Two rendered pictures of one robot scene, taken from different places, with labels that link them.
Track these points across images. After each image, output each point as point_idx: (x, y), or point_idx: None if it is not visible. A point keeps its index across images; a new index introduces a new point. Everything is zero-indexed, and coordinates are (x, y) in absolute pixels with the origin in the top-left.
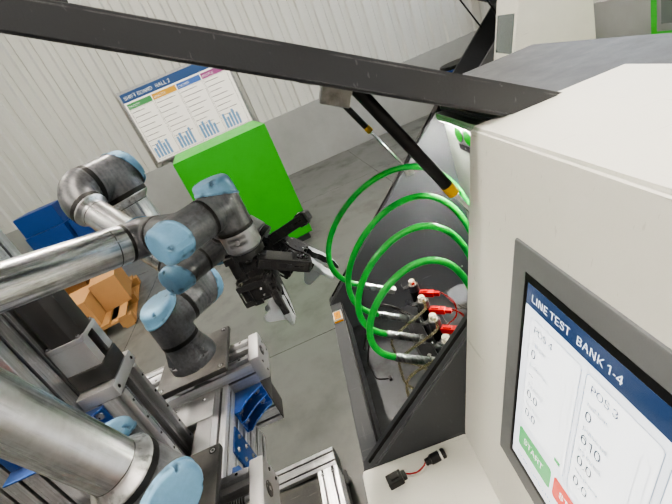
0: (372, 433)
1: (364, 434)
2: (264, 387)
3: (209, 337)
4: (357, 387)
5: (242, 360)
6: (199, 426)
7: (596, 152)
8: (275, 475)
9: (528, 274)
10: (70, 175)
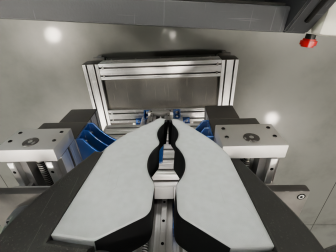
0: (255, 6)
1: (249, 19)
2: (79, 133)
3: (11, 219)
4: (164, 8)
5: (54, 167)
6: None
7: None
8: (220, 128)
9: None
10: None
